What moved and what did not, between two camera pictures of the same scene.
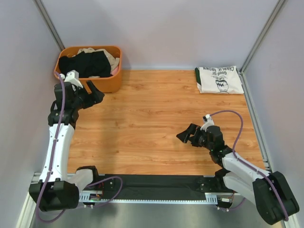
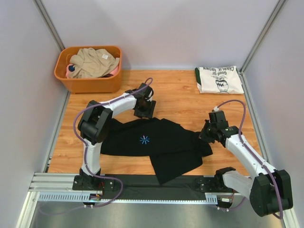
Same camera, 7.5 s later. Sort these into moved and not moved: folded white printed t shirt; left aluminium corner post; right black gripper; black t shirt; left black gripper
Moved: left black gripper; right black gripper; black t shirt
Not moved: folded white printed t shirt; left aluminium corner post
